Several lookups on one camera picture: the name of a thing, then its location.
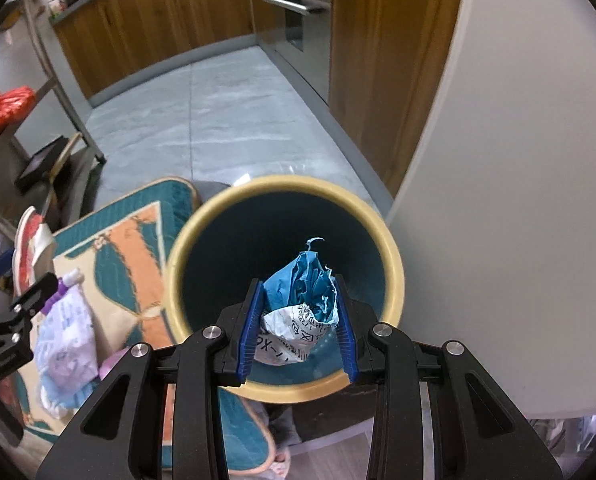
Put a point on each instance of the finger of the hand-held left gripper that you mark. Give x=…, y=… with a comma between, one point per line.
x=33, y=295
x=3, y=355

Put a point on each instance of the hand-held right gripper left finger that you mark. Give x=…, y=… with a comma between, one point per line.
x=245, y=340

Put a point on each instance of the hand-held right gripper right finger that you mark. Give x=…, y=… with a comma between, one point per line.
x=348, y=345

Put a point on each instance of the white purple wrapper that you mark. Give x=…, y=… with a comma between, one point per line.
x=65, y=330

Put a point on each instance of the blue white wrapper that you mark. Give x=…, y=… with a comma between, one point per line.
x=303, y=285

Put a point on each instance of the yellow rimmed teal wastebasket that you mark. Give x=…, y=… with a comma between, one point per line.
x=218, y=240

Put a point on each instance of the white red slipper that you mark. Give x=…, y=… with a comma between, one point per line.
x=28, y=240

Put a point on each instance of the teal orange printed mat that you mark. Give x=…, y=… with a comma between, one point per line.
x=123, y=260

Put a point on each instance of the dark cloth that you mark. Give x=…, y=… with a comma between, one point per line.
x=78, y=185

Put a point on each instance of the black flat scale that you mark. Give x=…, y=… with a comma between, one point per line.
x=40, y=160

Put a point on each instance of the wooden stick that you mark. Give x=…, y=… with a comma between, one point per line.
x=67, y=152

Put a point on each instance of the grey cloth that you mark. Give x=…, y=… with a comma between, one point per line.
x=213, y=190

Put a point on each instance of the metal rack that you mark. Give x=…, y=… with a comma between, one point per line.
x=73, y=110

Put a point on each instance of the red plastic bag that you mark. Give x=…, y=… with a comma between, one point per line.
x=3, y=107

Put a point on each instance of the tall wooden cabinet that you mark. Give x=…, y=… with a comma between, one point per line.
x=378, y=60

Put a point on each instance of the wooden base cabinets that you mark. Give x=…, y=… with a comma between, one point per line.
x=143, y=25

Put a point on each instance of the stainless steel oven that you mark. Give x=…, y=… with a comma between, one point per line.
x=303, y=25

